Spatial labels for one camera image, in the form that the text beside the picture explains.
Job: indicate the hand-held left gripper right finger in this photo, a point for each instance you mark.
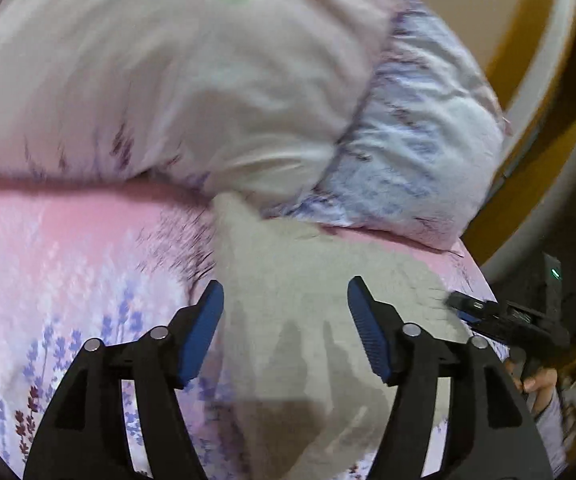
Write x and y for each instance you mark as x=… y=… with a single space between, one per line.
x=368 y=335

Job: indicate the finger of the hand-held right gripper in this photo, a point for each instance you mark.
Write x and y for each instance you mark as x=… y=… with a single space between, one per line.
x=470 y=305

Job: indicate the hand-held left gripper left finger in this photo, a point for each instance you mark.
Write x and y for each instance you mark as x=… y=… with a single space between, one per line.
x=200 y=335

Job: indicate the person's right forearm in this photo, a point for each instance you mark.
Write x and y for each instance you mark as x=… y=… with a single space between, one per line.
x=550 y=432

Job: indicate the person's right hand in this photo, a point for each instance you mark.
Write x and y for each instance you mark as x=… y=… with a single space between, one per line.
x=539 y=382

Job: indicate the pink floral bed sheet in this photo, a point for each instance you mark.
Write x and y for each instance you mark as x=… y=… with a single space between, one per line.
x=68 y=260

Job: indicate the blue and pink floral pillow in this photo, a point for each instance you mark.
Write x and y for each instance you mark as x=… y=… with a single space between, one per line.
x=418 y=160

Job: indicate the wooden headboard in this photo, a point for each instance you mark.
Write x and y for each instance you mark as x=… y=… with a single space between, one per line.
x=523 y=35

